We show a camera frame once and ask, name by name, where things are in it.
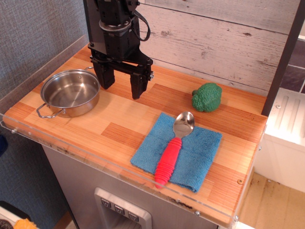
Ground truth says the yellow object bottom left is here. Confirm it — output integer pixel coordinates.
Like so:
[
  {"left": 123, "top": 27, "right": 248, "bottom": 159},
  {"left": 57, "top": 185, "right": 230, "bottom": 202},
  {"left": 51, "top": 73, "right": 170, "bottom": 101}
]
[{"left": 13, "top": 219, "right": 37, "bottom": 229}]

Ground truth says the green toy broccoli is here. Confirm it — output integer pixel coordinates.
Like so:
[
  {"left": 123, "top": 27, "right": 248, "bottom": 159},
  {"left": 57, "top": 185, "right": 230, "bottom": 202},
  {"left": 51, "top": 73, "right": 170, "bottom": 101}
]
[{"left": 192, "top": 83, "right": 222, "bottom": 112}]

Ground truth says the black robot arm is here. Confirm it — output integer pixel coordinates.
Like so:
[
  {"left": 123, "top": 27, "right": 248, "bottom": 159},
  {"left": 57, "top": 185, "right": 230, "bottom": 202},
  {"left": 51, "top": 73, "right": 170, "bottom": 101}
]
[{"left": 84, "top": 0, "right": 153, "bottom": 100}]

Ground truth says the dark vertical post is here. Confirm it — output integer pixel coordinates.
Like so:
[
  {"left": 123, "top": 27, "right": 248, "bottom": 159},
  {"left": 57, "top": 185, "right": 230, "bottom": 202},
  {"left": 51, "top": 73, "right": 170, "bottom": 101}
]
[
  {"left": 261, "top": 0, "right": 305, "bottom": 116},
  {"left": 83, "top": 0, "right": 106, "bottom": 52}
]

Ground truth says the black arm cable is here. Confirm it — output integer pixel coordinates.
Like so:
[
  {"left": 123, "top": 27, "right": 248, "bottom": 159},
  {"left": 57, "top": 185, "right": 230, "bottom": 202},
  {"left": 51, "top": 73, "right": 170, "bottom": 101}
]
[{"left": 130, "top": 10, "right": 151, "bottom": 42}]

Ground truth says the blue folded cloth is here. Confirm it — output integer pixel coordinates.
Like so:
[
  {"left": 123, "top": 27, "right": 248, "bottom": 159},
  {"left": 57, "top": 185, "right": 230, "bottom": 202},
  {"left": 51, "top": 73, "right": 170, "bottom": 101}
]
[{"left": 130, "top": 112, "right": 223, "bottom": 194}]

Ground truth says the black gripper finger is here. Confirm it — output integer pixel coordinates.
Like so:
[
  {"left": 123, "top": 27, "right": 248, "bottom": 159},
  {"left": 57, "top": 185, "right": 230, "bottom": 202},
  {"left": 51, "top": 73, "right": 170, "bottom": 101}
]
[
  {"left": 93, "top": 62, "right": 115, "bottom": 89},
  {"left": 130, "top": 73, "right": 148, "bottom": 100}
]

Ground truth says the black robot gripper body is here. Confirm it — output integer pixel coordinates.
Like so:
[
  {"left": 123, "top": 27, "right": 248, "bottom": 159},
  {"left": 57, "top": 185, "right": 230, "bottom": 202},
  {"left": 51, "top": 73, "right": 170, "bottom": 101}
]
[{"left": 88, "top": 21, "right": 153, "bottom": 81}]

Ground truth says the clear acrylic edge guard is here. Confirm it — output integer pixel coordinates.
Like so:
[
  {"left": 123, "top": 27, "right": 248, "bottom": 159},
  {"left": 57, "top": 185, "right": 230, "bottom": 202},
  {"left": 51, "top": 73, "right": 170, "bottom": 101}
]
[{"left": 3, "top": 110, "right": 267, "bottom": 228}]

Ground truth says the grey cabinet with dispenser panel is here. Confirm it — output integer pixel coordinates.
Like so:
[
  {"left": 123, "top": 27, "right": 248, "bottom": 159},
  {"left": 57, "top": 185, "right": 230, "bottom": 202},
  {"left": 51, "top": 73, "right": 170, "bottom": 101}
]
[{"left": 43, "top": 146, "right": 218, "bottom": 229}]

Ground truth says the stainless steel pot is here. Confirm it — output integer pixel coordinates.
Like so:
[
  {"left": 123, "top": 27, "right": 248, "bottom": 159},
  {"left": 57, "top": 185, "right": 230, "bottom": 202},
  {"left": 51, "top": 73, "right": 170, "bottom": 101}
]
[{"left": 36, "top": 67, "right": 101, "bottom": 118}]

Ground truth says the white plastic sink unit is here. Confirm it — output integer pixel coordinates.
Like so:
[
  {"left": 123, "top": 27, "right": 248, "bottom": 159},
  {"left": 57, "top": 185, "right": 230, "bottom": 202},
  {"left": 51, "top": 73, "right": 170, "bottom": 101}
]
[{"left": 254, "top": 88, "right": 305, "bottom": 192}]

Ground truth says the dark vertical post right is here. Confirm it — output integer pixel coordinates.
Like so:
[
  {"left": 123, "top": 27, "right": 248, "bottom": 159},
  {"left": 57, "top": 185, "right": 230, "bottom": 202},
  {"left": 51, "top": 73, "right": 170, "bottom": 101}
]
[{"left": 261, "top": 0, "right": 305, "bottom": 116}]

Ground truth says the red handled metal spoon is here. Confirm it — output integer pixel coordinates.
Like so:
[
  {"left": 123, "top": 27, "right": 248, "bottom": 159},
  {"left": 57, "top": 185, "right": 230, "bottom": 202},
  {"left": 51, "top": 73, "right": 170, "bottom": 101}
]
[{"left": 154, "top": 112, "right": 195, "bottom": 188}]

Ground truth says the dark vertical post left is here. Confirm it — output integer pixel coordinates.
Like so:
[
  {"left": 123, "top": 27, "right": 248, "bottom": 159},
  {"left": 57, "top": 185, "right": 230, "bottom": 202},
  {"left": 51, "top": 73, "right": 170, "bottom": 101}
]
[{"left": 83, "top": 0, "right": 106, "bottom": 52}]

